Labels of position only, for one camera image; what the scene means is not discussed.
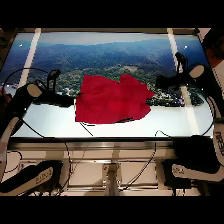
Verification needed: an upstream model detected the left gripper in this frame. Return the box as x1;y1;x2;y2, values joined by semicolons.
34;90;75;109

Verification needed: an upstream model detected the silver frame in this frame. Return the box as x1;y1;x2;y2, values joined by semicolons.
0;136;224;197

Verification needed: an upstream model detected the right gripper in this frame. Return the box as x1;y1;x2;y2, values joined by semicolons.
154;73;183;91

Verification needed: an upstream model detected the black cable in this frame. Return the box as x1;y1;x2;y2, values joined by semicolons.
121;129;172;192
1;67;52;93
20;118;72;196

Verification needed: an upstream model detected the red T-shirt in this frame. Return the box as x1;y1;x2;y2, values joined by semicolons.
74;73;156;125

